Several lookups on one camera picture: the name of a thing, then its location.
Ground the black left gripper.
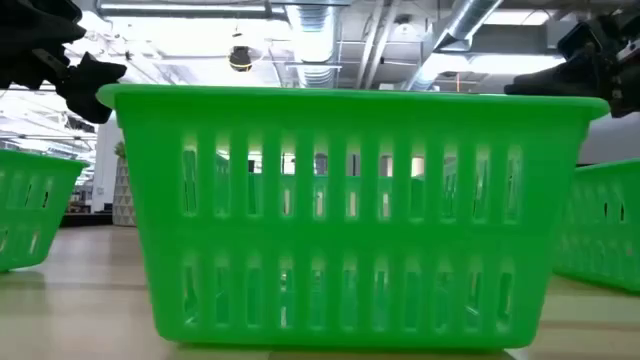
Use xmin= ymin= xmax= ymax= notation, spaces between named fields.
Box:
xmin=0 ymin=0 xmax=128 ymax=125

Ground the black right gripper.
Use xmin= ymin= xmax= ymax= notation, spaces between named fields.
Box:
xmin=503 ymin=7 xmax=640 ymax=120

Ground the green slotted plastic basket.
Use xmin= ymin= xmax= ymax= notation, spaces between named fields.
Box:
xmin=0 ymin=148 xmax=90 ymax=274
xmin=552 ymin=158 xmax=640 ymax=294
xmin=96 ymin=83 xmax=611 ymax=350

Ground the triangle-patterned grey white planter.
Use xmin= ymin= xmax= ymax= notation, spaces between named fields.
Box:
xmin=112 ymin=157 xmax=137 ymax=227

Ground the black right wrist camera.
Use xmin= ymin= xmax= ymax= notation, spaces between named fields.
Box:
xmin=557 ymin=22 xmax=602 ymax=62

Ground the slanted silver ventilation duct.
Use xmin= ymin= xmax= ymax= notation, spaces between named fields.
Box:
xmin=404 ymin=0 xmax=504 ymax=91

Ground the black ceiling-hung camera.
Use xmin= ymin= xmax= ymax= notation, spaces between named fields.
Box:
xmin=228 ymin=45 xmax=253 ymax=73

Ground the round silver ventilation duct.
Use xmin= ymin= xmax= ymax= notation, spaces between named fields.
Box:
xmin=287 ymin=0 xmax=342 ymax=89

